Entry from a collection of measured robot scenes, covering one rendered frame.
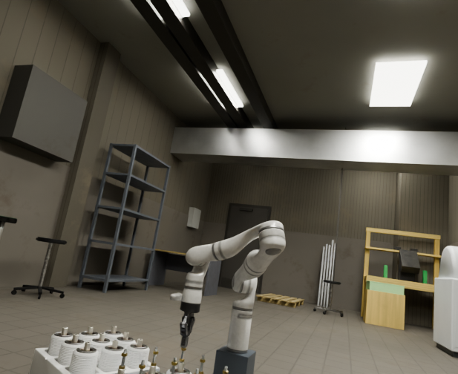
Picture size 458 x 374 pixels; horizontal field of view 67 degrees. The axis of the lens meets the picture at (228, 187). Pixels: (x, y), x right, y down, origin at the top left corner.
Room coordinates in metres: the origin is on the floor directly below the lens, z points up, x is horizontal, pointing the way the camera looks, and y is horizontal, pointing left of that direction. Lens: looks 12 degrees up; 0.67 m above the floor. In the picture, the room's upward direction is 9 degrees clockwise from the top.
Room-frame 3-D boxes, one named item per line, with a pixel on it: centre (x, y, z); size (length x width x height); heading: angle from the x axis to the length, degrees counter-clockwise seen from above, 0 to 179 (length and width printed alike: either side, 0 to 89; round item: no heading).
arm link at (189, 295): (1.39, 0.09, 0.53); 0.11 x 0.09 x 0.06; 79
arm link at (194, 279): (1.39, 0.07, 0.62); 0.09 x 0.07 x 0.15; 149
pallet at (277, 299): (7.35, -1.40, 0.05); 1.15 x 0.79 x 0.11; 159
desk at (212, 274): (6.92, 0.58, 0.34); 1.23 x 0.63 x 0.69; 70
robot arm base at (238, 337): (1.61, -0.14, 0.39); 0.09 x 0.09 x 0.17; 70
